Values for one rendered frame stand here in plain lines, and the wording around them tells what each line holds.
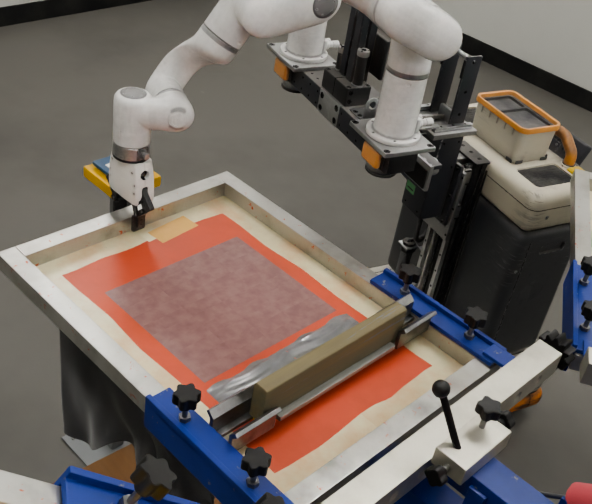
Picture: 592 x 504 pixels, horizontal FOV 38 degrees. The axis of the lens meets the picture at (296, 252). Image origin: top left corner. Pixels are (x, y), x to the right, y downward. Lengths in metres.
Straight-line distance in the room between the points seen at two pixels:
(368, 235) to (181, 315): 2.12
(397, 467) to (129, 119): 0.83
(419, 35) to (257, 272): 0.57
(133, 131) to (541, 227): 1.23
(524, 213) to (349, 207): 1.55
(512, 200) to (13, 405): 1.61
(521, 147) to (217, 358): 1.24
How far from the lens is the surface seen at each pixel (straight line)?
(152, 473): 0.89
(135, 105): 1.67
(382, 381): 1.57
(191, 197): 1.91
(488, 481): 1.36
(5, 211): 3.62
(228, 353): 1.57
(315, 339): 1.61
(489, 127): 2.55
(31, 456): 2.66
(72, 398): 1.89
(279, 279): 1.75
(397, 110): 1.91
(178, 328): 1.61
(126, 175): 1.76
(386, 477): 1.31
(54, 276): 1.72
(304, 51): 2.26
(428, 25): 1.75
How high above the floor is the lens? 2.02
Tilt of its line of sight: 35 degrees down
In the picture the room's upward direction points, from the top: 10 degrees clockwise
